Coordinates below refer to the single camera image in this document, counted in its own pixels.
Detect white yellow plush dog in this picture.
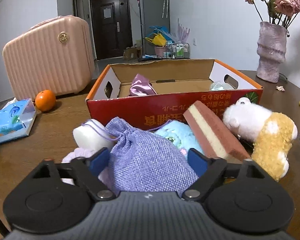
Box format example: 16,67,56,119
223,97,298,181

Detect blue plush toy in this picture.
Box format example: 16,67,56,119
155,120,203,158

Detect purple drawstring pouch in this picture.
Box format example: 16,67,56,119
91,117,198,195

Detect white plastic bundle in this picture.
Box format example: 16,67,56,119
210,81,234,91

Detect pink satin scrunchie bonnet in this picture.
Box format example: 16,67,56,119
129,74,157,96

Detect fallen rose petal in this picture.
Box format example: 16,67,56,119
276,86,285,92

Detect orange fruit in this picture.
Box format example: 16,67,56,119
34,89,56,112

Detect blue tissue pack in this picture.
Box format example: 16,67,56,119
0,99,37,144

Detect pink textured vase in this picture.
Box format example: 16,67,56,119
256,21,287,83

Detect red cardboard box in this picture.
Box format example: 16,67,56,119
85,59,263,129

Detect pink ribbed suitcase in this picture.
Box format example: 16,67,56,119
2,15,95,100

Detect cardboard box on floor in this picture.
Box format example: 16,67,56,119
123,47,142,61

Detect dried pink roses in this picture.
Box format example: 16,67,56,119
241,0,300,29

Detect blue yellow bags pile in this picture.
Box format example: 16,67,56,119
145,26,172,47

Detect dark entrance door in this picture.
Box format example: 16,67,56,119
90,0,133,60

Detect hanging umbrella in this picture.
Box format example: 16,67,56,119
161,0,170,18

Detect grey refrigerator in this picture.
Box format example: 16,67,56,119
139,0,170,55

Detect wire cart with bottles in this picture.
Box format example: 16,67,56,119
163,41,190,59

